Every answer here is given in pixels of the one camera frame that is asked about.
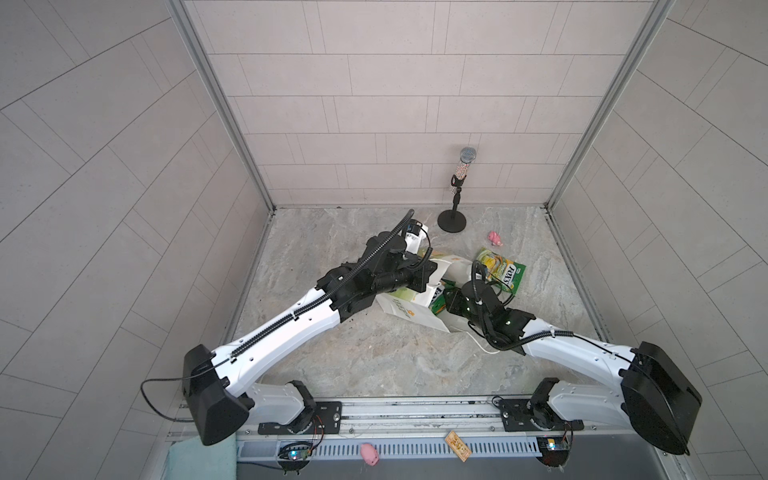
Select left circuit board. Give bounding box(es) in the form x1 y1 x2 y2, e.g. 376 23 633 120
277 441 314 472

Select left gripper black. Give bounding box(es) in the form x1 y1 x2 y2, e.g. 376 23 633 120
366 254 438 296

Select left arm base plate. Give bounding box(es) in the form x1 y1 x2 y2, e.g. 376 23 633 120
257 401 343 435

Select green Fox's spring tea bag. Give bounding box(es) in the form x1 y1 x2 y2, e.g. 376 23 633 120
476 248 526 296

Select small wooden tag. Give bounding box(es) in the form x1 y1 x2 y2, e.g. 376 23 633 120
444 431 472 462

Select white paper bag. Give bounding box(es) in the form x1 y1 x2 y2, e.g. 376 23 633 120
376 255 480 345

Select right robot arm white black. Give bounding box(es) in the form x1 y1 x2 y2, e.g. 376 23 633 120
441 280 702 455

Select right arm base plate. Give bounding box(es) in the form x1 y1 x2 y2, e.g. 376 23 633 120
492 396 584 432

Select teal cloth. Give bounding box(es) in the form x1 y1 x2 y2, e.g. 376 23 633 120
164 435 237 480

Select aluminium front rail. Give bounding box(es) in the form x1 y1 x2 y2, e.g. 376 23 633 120
167 394 670 442

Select right circuit board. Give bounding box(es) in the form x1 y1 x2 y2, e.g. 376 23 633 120
536 436 571 469

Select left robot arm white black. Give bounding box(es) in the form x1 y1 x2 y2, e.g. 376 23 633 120
182 232 438 446

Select black microphone stand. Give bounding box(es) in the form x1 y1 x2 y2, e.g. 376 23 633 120
437 174 467 233

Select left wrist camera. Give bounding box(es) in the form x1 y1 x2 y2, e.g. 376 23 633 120
403 219 427 254

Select pink pig toy on rail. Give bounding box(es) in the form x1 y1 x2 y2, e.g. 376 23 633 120
360 443 380 466

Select yellow green candy bag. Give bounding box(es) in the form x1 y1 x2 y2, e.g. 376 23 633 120
429 281 456 315

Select pink pig toy on table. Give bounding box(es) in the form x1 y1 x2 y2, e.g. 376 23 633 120
488 231 503 246

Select sparkly silver microphone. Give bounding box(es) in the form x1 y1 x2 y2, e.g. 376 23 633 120
455 147 477 180

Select circuit board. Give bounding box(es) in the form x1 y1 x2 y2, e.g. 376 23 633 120
277 441 314 472
536 436 571 469

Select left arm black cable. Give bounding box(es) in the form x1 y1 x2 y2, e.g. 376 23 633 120
140 376 196 424

